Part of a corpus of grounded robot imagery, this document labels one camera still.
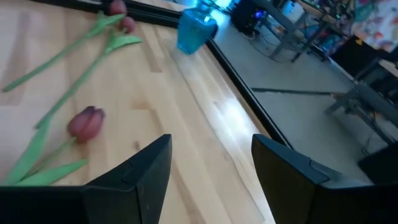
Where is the black curtain panel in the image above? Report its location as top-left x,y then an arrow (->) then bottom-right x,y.
329,34 -> 398,78

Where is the red tulip with long stem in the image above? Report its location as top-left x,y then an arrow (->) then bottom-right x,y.
2,105 -> 106,187

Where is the blue glass vase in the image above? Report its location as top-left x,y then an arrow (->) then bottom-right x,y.
176,1 -> 218,56

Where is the floral print cloth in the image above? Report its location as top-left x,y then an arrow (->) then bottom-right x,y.
351,0 -> 398,52

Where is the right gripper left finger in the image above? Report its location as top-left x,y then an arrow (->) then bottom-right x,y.
0,133 -> 173,224

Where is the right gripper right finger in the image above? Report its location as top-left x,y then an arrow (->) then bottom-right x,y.
250,133 -> 398,224

